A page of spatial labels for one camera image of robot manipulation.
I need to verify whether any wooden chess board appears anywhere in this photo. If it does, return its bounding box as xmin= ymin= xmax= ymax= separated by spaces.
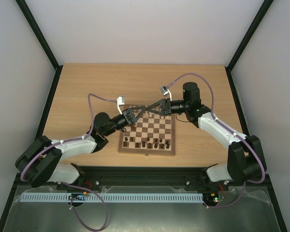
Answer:
xmin=118 ymin=112 xmax=175 ymax=156

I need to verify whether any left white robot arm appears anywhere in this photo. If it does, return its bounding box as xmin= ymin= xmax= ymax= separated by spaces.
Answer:
xmin=15 ymin=106 xmax=146 ymax=188

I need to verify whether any right black frame post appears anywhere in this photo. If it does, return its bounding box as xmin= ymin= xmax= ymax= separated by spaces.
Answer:
xmin=226 ymin=0 xmax=274 ymax=72

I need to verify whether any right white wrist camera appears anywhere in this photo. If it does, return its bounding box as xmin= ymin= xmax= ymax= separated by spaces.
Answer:
xmin=160 ymin=86 xmax=172 ymax=100

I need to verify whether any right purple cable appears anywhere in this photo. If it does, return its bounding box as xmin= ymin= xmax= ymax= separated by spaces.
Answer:
xmin=168 ymin=72 xmax=267 ymax=209

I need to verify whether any black aluminium frame rail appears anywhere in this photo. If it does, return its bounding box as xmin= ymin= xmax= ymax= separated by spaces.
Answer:
xmin=14 ymin=166 xmax=269 ymax=188

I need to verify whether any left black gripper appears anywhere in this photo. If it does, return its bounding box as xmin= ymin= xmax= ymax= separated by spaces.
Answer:
xmin=104 ymin=106 xmax=146 ymax=137

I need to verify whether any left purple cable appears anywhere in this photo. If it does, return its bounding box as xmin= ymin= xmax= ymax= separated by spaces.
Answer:
xmin=20 ymin=93 xmax=109 ymax=231

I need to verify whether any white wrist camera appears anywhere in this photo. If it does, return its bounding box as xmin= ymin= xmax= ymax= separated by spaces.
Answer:
xmin=160 ymin=86 xmax=172 ymax=100
xmin=116 ymin=96 xmax=125 ymax=115

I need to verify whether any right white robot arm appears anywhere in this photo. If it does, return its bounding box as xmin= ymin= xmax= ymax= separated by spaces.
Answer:
xmin=146 ymin=82 xmax=266 ymax=189

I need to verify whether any black frame post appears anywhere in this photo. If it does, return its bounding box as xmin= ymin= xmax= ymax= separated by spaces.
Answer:
xmin=226 ymin=0 xmax=274 ymax=72
xmin=15 ymin=0 xmax=62 ymax=71

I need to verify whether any purple cable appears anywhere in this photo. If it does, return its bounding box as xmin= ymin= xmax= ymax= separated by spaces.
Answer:
xmin=168 ymin=72 xmax=267 ymax=209
xmin=20 ymin=93 xmax=109 ymax=231

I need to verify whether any left black frame post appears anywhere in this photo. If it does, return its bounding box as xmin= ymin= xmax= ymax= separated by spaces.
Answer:
xmin=15 ymin=0 xmax=62 ymax=71

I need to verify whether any white slotted cable duct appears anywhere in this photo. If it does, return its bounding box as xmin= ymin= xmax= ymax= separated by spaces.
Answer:
xmin=19 ymin=192 xmax=203 ymax=203

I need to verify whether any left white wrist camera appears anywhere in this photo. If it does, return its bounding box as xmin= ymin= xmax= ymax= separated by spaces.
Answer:
xmin=116 ymin=96 xmax=125 ymax=115

